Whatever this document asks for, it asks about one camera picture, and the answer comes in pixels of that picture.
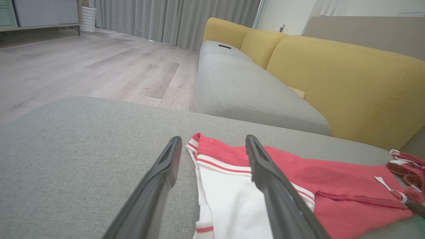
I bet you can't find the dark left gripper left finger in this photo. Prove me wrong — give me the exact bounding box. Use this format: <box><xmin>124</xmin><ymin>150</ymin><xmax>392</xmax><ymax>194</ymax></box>
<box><xmin>101</xmin><ymin>136</ymin><xmax>182</xmax><ymax>239</ymax></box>

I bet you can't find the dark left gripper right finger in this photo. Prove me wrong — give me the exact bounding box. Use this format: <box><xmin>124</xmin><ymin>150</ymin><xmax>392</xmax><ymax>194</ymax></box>
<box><xmin>245</xmin><ymin>134</ymin><xmax>331</xmax><ymax>239</ymax></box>

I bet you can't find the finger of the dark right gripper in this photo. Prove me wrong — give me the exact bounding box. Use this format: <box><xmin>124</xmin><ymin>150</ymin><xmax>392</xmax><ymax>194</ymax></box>
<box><xmin>406</xmin><ymin>199</ymin><xmax>425</xmax><ymax>219</ymax></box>

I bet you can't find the red basketball jersey number 23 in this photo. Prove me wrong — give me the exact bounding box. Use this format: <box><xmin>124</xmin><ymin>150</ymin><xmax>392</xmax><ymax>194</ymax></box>
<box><xmin>186</xmin><ymin>133</ymin><xmax>415</xmax><ymax>239</ymax></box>

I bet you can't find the large grey sofa chaise cushion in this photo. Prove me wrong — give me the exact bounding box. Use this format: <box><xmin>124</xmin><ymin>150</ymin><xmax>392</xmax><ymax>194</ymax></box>
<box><xmin>0</xmin><ymin>96</ymin><xmax>425</xmax><ymax>239</ymax></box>

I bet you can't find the light wooden piece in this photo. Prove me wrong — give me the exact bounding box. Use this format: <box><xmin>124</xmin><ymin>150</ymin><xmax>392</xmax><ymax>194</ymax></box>
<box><xmin>288</xmin><ymin>86</ymin><xmax>305</xmax><ymax>99</ymax></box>

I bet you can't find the grey sofa seat cushion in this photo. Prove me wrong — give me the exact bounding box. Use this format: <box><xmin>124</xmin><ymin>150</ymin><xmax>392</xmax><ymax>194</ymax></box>
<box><xmin>195</xmin><ymin>52</ymin><xmax>331</xmax><ymax>136</ymax></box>
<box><xmin>199</xmin><ymin>40</ymin><xmax>254</xmax><ymax>63</ymax></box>

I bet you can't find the large yellow sofa back cushion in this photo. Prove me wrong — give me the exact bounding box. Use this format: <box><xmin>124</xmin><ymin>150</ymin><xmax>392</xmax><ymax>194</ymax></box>
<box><xmin>266</xmin><ymin>36</ymin><xmax>425</xmax><ymax>151</ymax></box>

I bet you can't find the grey curtain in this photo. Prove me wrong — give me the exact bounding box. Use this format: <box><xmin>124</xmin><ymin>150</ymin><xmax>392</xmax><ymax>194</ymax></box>
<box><xmin>90</xmin><ymin>0</ymin><xmax>263</xmax><ymax>52</ymax></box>

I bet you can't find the white ribbed cylinder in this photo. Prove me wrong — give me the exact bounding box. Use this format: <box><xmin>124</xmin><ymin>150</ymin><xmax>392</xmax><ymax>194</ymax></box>
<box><xmin>81</xmin><ymin>6</ymin><xmax>97</xmax><ymax>34</ymax></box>

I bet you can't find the white cabinet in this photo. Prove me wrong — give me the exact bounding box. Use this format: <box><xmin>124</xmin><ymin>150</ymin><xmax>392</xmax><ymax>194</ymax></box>
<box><xmin>0</xmin><ymin>0</ymin><xmax>83</xmax><ymax>45</ymax></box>

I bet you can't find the beige wall panel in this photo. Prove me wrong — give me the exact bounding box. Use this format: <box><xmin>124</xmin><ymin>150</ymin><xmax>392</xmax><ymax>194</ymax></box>
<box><xmin>303</xmin><ymin>16</ymin><xmax>425</xmax><ymax>62</ymax></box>

